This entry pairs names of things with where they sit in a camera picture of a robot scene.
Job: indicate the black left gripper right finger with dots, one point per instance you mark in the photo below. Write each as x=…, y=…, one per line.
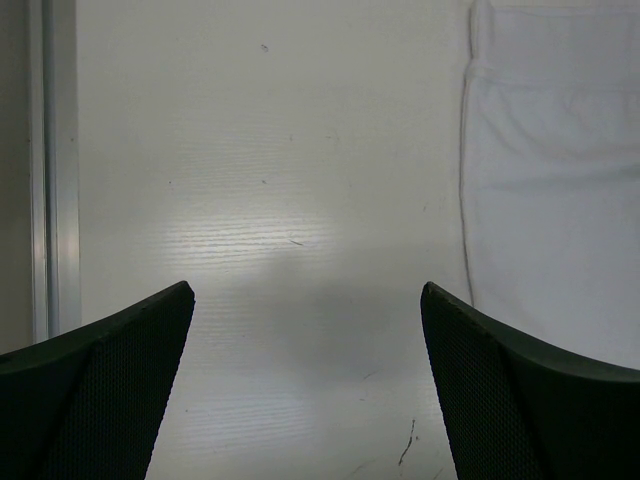
x=516, y=407

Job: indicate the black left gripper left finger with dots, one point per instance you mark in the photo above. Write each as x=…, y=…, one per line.
x=88, y=404

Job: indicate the white skirt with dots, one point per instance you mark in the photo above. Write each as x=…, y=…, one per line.
x=550, y=174

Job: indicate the aluminium table edge rail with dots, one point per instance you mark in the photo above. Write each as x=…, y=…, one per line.
x=54, y=167

